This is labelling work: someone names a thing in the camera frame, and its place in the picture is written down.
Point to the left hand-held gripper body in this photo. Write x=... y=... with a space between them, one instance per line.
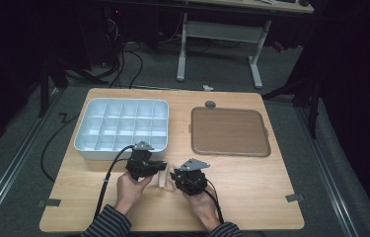
x=139 y=163

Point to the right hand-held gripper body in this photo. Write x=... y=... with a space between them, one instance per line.
x=192 y=179

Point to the person's left hand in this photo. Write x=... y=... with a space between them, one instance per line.
x=130 y=191

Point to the person's right hand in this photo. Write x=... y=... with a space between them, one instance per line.
x=204 y=207

